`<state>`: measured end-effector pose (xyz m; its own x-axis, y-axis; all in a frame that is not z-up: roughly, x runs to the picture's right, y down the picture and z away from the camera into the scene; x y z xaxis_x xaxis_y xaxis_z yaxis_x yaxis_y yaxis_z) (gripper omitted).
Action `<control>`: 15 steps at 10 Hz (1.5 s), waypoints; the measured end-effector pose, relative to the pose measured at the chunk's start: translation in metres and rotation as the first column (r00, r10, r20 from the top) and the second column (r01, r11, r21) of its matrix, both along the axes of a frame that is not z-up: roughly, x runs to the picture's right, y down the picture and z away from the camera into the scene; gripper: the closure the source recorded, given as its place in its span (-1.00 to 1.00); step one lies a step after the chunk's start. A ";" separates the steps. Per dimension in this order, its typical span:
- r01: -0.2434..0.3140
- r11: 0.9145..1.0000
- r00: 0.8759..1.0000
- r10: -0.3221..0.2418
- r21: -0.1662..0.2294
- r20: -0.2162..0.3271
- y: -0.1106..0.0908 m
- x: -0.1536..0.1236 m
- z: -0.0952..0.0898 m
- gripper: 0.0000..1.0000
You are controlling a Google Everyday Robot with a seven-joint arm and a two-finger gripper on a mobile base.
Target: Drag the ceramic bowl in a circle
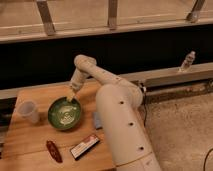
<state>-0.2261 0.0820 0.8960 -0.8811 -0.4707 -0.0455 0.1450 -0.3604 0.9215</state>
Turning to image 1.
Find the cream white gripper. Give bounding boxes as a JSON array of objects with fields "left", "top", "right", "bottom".
[{"left": 66, "top": 69, "right": 88, "bottom": 102}]

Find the green ceramic bowl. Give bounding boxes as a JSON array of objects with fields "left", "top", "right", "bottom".
[{"left": 48, "top": 97, "right": 82, "bottom": 131}]

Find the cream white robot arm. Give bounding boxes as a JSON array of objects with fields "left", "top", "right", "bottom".
[{"left": 70, "top": 55, "right": 162, "bottom": 171}]

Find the small blue grey sponge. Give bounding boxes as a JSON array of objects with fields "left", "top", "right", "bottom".
[{"left": 93, "top": 112, "right": 102, "bottom": 130}]

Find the translucent plastic cup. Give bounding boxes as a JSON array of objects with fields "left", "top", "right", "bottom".
[{"left": 17, "top": 101, "right": 40, "bottom": 124}]

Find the red white black box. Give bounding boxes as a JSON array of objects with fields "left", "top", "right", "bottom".
[{"left": 70, "top": 134, "right": 100, "bottom": 160}]

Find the dark red oblong object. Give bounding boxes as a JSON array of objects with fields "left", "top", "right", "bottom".
[{"left": 46, "top": 141, "right": 62, "bottom": 163}]

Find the clear plastic bottle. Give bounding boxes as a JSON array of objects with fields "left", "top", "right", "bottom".
[{"left": 179, "top": 51, "right": 195, "bottom": 72}]

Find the left metal frame bracket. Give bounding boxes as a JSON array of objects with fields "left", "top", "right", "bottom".
[{"left": 36, "top": 0, "right": 55, "bottom": 36}]

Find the metal frame bracket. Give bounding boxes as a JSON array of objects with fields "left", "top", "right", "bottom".
[
  {"left": 186, "top": 0, "right": 205, "bottom": 23},
  {"left": 36, "top": 0, "right": 55, "bottom": 36},
  {"left": 107, "top": 0, "right": 118, "bottom": 30}
]

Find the middle metal frame bracket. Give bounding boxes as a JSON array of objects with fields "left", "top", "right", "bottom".
[{"left": 107, "top": 0, "right": 118, "bottom": 30}]

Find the right metal frame bracket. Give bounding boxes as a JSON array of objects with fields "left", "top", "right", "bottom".
[{"left": 186, "top": 0, "right": 205, "bottom": 23}]

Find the black cable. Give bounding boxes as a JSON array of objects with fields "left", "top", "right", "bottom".
[{"left": 202, "top": 147, "right": 213, "bottom": 171}]

